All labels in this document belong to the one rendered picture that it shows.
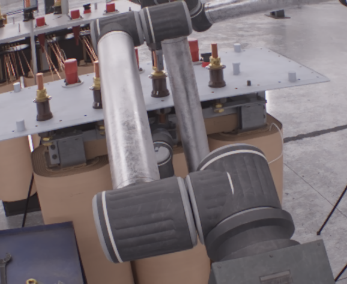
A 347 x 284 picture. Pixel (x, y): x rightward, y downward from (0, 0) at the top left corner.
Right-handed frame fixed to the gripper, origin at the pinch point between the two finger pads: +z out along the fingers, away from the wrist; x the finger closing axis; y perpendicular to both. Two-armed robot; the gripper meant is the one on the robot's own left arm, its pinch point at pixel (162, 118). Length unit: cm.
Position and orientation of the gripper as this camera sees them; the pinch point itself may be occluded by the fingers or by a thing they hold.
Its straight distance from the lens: 260.8
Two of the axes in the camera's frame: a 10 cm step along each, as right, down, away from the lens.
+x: -10.0, 0.6, 0.6
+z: 0.1, -5.7, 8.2
